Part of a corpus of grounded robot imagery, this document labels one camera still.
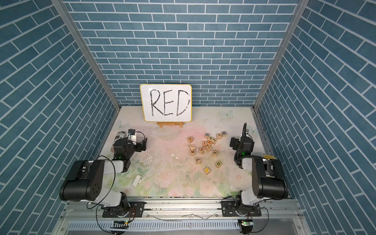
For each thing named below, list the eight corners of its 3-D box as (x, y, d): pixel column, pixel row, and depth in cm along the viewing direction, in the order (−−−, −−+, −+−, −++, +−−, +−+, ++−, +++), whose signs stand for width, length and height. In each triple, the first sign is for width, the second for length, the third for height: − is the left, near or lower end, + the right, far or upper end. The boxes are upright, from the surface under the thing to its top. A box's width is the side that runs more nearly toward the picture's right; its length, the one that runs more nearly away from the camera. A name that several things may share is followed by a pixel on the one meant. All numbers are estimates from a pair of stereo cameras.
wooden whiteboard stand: (158, 127, 109) (157, 123, 106) (158, 125, 110) (157, 121, 107) (183, 127, 109) (182, 124, 106) (183, 125, 111) (182, 122, 107)
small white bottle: (132, 186, 83) (130, 184, 80) (139, 176, 87) (137, 174, 84) (136, 188, 82) (134, 186, 80) (142, 178, 86) (141, 176, 83)
